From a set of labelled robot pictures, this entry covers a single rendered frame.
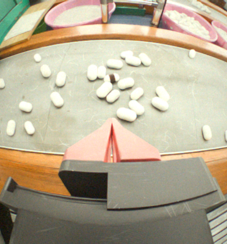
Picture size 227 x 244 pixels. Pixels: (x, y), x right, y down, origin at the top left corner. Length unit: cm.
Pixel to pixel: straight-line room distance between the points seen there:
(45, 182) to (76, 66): 26
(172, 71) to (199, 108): 11
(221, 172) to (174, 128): 16
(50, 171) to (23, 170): 6
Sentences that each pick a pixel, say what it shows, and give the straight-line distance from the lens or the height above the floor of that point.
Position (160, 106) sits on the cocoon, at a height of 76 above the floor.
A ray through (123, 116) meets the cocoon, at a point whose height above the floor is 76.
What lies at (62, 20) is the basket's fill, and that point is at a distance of 56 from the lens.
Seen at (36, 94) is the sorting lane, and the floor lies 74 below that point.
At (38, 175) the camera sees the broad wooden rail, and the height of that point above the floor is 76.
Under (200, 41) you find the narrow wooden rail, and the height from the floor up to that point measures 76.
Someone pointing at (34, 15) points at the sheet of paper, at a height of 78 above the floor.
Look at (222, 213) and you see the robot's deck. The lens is 55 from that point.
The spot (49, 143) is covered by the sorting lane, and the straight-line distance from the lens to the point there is 27.
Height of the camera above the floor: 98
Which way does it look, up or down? 76 degrees down
